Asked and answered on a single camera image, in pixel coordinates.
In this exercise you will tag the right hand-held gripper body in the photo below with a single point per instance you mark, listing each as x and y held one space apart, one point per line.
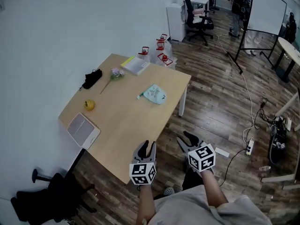
202 159

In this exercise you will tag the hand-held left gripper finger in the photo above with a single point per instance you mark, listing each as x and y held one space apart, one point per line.
153 152
143 149

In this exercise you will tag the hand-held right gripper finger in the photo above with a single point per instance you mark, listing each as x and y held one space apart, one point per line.
182 144
192 138

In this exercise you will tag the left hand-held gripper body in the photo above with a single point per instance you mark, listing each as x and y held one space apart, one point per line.
142 171

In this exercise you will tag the light green zipper pouch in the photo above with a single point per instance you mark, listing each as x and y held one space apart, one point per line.
154 94

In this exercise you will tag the person's left forearm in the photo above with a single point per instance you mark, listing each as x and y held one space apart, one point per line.
145 205

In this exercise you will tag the person's right forearm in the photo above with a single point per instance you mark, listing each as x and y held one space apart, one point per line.
213 189

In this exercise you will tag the white paper sheet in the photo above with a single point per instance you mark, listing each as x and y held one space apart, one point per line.
221 152

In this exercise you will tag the person's black trousers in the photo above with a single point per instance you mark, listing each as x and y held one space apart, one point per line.
191 179

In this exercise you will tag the person's grey shoe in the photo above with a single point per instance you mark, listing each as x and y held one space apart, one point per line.
168 191

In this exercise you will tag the white table leg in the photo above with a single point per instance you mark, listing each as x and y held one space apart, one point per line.
182 102

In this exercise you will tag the white power strip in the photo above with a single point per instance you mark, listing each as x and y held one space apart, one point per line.
249 146

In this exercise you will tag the person's grey shirt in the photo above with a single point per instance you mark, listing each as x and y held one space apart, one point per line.
201 210

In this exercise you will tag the white flat box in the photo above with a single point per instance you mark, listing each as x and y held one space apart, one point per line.
82 130

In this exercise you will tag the clear plastic bottle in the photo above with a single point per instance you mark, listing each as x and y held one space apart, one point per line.
264 168

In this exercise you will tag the yellow toy fruit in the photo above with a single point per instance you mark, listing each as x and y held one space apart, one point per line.
89 105

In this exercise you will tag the pile of black equipment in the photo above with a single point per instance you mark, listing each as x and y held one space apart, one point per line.
279 137

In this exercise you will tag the pink artificial flower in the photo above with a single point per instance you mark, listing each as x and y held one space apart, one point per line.
117 73

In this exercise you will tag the clear jug with red cap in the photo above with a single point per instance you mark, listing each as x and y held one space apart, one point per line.
165 59
161 46
144 53
162 38

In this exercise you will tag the white book with yellow edge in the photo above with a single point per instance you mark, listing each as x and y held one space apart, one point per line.
136 65

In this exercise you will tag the black fabric bag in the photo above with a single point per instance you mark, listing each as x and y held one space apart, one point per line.
92 79

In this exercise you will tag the black office chair with headrest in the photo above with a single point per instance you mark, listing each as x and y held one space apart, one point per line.
198 22

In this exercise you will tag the white cabinet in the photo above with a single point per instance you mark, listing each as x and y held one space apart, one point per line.
175 22

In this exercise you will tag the round white table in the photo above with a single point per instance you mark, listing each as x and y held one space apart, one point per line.
289 49

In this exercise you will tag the white desk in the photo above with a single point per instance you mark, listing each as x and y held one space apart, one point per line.
201 2

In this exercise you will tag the whiteboard on black stand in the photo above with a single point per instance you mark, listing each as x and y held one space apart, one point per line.
267 10

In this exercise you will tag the light wooden frame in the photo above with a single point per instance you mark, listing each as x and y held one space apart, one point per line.
281 178

